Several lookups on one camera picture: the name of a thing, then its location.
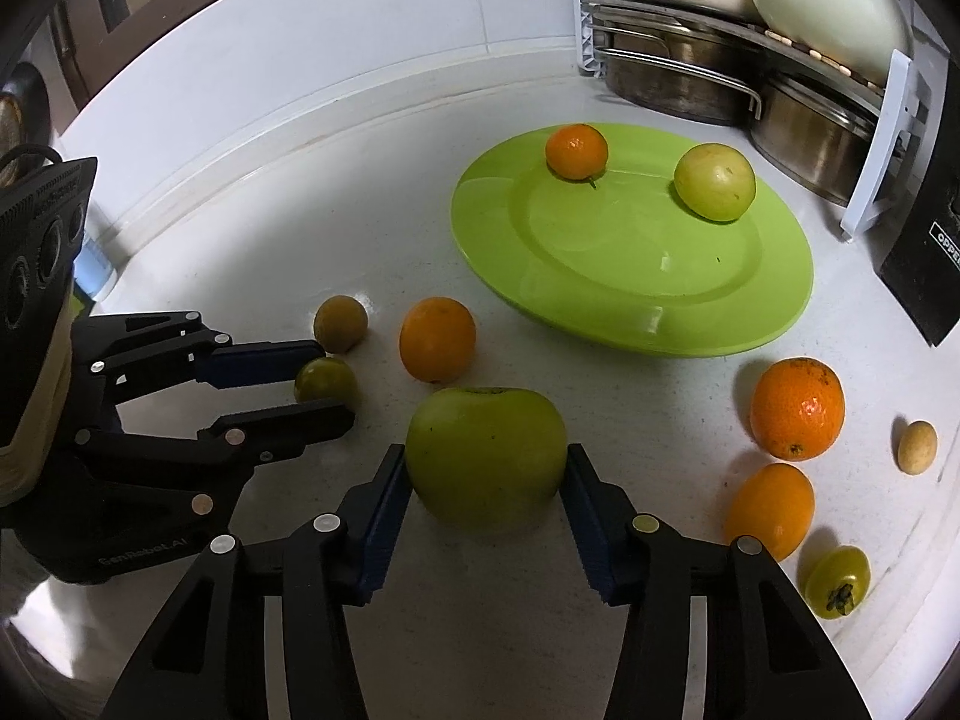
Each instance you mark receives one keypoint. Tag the oval orange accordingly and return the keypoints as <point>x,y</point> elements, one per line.
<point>770,510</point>

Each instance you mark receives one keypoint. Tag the small brownish-green fruit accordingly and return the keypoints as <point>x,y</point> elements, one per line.
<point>340,323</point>

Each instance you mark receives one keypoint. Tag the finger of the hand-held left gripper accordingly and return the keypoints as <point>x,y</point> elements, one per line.
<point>300,424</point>
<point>262,361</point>

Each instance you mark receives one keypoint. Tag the green apple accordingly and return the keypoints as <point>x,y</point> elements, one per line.
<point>484,457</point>

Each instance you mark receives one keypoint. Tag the black knife block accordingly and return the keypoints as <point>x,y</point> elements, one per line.
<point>922,270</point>

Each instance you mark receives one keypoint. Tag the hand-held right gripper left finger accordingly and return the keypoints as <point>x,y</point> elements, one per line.
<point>386,517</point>

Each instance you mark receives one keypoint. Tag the small orange with stem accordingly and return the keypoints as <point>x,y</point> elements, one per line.
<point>576,152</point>

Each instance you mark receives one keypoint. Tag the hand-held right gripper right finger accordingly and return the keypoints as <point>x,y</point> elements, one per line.
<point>592,532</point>

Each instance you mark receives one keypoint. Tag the light blue container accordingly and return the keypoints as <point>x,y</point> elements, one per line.
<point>97,270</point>

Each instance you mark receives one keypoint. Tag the yellow-green apple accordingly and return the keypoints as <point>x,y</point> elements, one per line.
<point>712,181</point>

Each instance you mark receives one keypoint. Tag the small green fruit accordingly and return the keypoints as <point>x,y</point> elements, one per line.
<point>330,382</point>

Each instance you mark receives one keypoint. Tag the wooden bead trivet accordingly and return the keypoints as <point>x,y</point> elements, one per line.
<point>825,60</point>

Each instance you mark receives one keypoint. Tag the green plate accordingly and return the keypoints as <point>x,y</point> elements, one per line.
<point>637,255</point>

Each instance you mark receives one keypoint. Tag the large orange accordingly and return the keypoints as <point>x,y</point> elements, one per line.
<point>797,409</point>

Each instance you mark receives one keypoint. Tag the white and grey corner rack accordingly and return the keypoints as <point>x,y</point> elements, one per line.
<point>881,165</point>

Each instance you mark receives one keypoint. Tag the white ceramic pot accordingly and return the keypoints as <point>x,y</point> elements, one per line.
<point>817,0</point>

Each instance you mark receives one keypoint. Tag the round orange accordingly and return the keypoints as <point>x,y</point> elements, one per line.
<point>437,339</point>

